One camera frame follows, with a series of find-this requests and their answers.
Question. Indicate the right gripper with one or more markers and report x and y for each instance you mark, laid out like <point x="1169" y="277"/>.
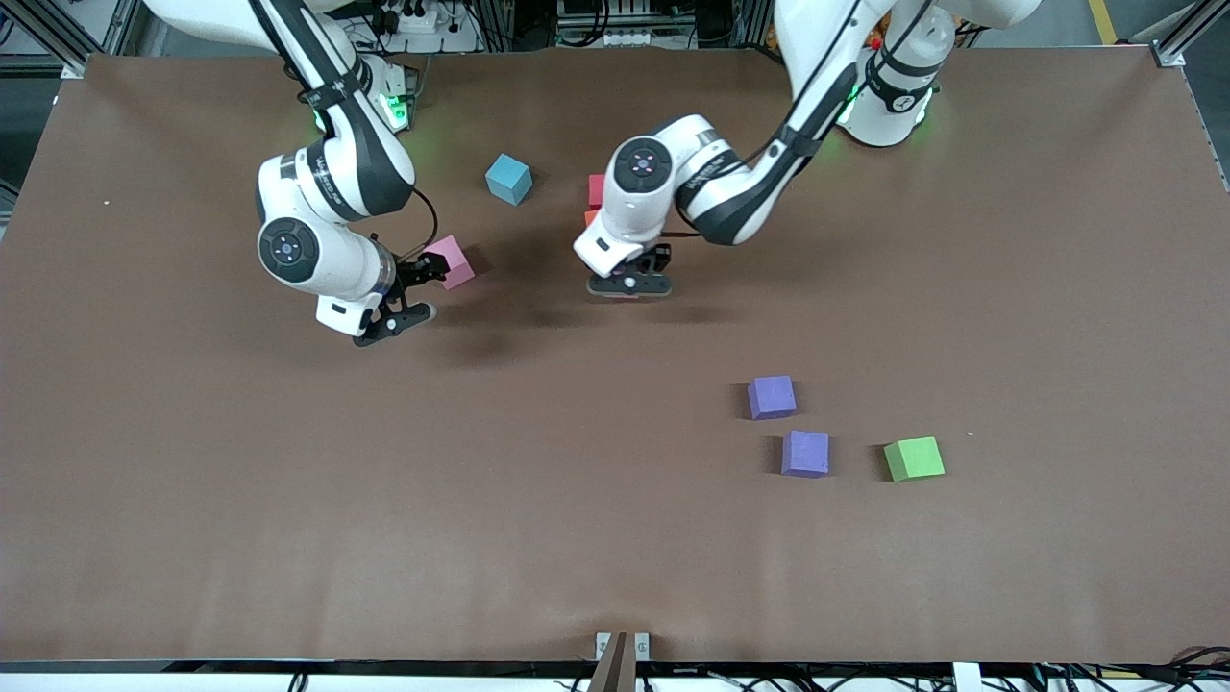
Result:
<point x="411" y="272"/>

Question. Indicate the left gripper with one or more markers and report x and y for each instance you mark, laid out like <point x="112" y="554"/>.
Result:
<point x="657" y="258"/>

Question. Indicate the pink foam block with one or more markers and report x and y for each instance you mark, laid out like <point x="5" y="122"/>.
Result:
<point x="458" y="269"/>

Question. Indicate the red foam block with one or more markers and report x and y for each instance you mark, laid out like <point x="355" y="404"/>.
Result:
<point x="597" y="190"/>

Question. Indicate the purple foam block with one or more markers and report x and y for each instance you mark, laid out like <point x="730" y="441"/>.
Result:
<point x="805" y="454"/>
<point x="772" y="397"/>

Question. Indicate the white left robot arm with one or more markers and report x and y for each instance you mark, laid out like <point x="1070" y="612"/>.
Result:
<point x="730" y="202"/>

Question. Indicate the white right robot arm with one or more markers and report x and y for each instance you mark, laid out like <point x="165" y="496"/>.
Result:
<point x="336" y="178"/>

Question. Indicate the blue foam block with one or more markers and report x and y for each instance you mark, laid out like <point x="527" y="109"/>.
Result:
<point x="507" y="181"/>

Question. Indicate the silver rack equipment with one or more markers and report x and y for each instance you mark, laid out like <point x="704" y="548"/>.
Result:
<point x="625" y="24"/>

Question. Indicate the white power strip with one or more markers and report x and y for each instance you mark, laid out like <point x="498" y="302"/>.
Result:
<point x="418" y="21"/>

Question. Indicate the green foam block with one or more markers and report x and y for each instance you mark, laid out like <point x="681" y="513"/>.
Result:
<point x="913" y="458"/>

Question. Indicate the yellow floor tape strip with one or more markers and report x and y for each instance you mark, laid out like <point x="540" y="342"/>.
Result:
<point x="1105" y="24"/>

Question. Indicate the white support foot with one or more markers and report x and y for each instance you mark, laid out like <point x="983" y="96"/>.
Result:
<point x="967" y="678"/>

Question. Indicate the small metal bracket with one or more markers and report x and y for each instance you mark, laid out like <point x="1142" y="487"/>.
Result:
<point x="602" y="646"/>

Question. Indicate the aluminium frame profile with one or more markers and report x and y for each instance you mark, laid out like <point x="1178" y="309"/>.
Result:
<point x="69" y="67"/>
<point x="1168" y="54"/>

